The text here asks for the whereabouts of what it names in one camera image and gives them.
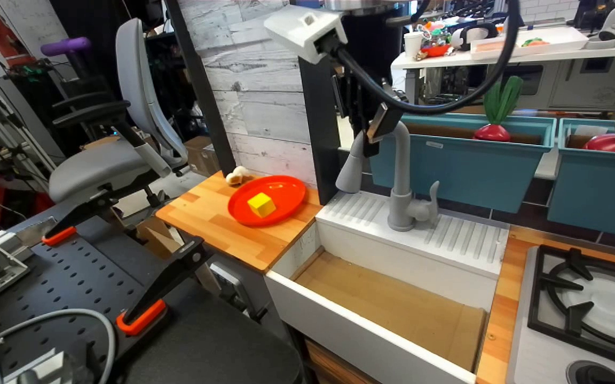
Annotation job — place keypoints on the black stove knob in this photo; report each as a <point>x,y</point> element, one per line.
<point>596,375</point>

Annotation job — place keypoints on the red bowl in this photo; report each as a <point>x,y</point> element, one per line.
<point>435,52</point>

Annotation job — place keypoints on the brown cardboard box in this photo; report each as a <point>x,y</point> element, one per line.
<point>202,155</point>

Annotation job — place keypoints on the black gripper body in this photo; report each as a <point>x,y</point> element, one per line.
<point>353,88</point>

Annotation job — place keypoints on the black slanted post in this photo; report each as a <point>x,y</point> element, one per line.
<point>202,93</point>

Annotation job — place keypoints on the red radish toy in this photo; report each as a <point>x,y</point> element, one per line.
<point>494,130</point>
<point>609,142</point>

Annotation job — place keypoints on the grey office chair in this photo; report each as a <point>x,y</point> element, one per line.
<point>96,167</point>

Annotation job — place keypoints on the black stove burner grate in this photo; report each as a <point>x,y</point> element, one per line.
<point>555,285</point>

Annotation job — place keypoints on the white cup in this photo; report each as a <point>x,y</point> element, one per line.
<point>412,45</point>

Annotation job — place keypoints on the small beige toy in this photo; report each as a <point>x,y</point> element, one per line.
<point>238,176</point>

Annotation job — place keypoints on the long teal planter box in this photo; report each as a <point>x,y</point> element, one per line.
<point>463,172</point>

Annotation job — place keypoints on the white background table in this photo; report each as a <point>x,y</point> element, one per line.
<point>549,52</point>

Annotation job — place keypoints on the purple padded roll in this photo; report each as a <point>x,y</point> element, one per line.
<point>64,45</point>

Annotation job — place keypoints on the black upright post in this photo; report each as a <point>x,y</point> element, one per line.
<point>319,113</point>

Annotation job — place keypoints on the orange round plate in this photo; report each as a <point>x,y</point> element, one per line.
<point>287,192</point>

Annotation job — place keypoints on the grey curved tap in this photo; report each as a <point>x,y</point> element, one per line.
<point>400,185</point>

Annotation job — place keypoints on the white toy sink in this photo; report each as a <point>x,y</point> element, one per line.
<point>394,306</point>

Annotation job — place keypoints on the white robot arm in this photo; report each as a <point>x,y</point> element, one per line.
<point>300,30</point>

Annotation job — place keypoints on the yellow cube block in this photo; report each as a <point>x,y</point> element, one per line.
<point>260,205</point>

